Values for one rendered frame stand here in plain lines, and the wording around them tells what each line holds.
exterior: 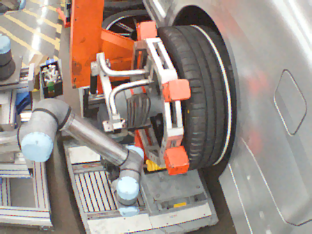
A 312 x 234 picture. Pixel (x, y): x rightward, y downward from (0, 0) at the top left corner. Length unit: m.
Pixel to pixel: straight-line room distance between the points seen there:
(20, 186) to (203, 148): 1.19
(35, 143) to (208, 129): 0.70
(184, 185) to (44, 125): 1.25
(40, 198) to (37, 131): 1.06
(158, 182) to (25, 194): 0.85
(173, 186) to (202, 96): 0.88
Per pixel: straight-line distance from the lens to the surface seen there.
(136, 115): 1.51
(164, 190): 2.25
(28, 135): 1.19
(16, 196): 2.26
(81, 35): 1.97
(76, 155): 2.51
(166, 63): 1.56
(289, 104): 1.10
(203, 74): 1.52
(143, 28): 1.74
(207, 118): 1.52
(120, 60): 2.18
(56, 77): 2.28
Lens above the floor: 2.20
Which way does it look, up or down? 51 degrees down
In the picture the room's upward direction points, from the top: 10 degrees clockwise
